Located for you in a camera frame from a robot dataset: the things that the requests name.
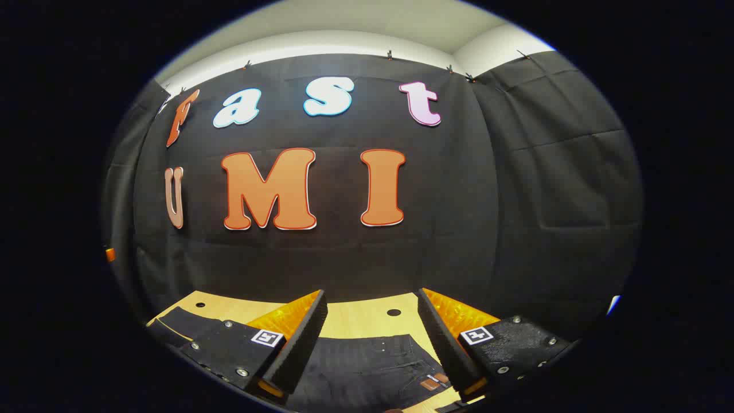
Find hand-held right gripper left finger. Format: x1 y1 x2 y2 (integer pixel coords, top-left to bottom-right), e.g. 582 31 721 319
182 290 329 402

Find dark blue jeans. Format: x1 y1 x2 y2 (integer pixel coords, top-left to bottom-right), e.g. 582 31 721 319
146 307 478 413

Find black backdrop cloth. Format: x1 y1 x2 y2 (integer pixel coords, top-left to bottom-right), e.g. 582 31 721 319
102 50 644 339

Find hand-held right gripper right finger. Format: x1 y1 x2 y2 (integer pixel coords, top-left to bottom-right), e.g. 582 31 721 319
417 288 575 402

